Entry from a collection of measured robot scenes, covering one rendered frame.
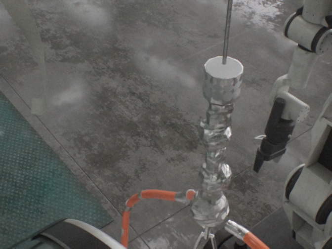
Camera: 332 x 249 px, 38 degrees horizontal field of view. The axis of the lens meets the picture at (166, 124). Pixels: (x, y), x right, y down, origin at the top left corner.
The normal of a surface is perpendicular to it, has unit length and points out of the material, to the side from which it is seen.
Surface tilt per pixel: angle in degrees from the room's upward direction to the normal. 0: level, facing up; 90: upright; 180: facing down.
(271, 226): 0
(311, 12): 90
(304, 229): 30
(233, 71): 0
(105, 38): 0
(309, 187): 66
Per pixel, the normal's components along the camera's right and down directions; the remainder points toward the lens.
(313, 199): -0.72, 0.08
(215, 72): 0.00, -0.74
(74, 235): -0.35, -0.91
